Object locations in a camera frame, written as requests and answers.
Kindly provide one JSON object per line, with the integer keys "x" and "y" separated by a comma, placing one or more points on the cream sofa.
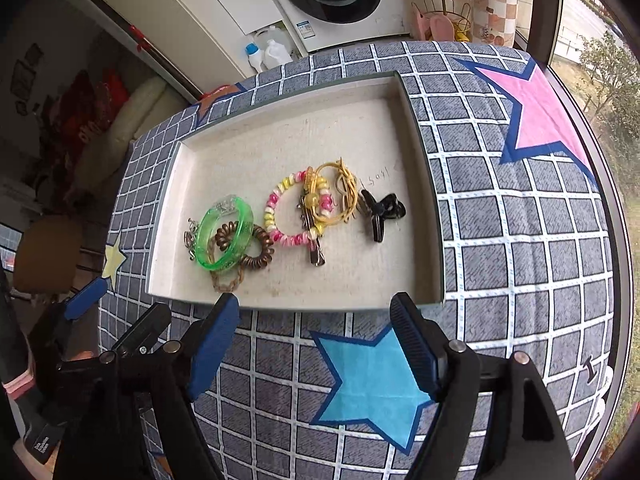
{"x": 135, "y": 120}

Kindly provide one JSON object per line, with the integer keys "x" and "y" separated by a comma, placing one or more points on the silver star hair clip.
{"x": 315, "y": 255}

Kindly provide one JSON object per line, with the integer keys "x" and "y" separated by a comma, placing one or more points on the pink slippers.
{"x": 440, "y": 27}

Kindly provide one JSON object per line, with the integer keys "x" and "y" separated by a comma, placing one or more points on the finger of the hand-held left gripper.
{"x": 145, "y": 330}
{"x": 87, "y": 297}

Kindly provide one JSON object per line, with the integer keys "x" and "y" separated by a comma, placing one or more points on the white washing machine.
{"x": 350, "y": 25}

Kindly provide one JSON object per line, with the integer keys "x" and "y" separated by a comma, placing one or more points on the pink printed cloth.
{"x": 15, "y": 385}

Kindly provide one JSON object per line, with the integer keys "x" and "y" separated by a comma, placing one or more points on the grey checked star blanket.
{"x": 525, "y": 260}

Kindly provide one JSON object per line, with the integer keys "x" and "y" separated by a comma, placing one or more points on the black hair claw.
{"x": 382, "y": 210}

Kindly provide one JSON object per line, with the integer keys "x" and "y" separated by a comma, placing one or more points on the red cushions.
{"x": 85, "y": 110}

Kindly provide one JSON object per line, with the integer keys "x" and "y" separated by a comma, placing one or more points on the wooden chair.
{"x": 47, "y": 255}

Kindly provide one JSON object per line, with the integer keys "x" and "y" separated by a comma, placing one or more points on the translucent plastic jug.
{"x": 277, "y": 52}

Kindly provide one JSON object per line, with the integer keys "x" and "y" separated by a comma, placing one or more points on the white cabinet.
{"x": 200, "y": 10}

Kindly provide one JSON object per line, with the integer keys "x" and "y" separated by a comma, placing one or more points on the green translucent bangle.
{"x": 244, "y": 225}

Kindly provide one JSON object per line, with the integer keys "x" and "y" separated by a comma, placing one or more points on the dark window frame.
{"x": 542, "y": 10}

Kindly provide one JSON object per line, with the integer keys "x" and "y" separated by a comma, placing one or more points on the white bottle with blue cap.
{"x": 255, "y": 57}

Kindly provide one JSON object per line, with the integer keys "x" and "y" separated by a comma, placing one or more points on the beige hair clip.
{"x": 350, "y": 195}

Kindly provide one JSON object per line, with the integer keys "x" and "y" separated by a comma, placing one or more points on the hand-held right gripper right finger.
{"x": 412, "y": 340}

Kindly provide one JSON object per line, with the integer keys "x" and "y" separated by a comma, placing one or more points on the green shallow tray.
{"x": 300, "y": 135}

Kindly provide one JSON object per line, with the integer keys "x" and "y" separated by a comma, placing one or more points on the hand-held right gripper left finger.
{"x": 215, "y": 345}

